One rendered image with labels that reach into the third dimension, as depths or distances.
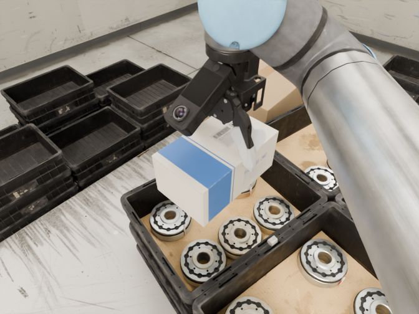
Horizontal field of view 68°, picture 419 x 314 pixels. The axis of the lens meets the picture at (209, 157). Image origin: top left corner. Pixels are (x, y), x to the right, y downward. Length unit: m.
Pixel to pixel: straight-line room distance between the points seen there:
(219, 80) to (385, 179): 0.29
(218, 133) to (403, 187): 0.41
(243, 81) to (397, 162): 0.33
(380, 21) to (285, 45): 3.58
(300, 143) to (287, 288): 0.49
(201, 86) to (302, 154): 0.62
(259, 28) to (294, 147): 0.77
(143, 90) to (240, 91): 1.49
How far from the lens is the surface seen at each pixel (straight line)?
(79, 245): 0.99
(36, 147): 1.71
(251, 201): 0.85
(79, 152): 1.76
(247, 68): 0.49
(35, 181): 1.49
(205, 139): 0.55
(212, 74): 0.45
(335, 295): 0.77
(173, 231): 0.76
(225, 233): 0.76
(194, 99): 0.43
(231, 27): 0.28
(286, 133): 1.05
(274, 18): 0.28
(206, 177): 0.48
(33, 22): 3.44
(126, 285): 0.90
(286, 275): 0.76
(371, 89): 0.26
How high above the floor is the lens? 1.50
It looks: 45 degrees down
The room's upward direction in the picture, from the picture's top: straight up
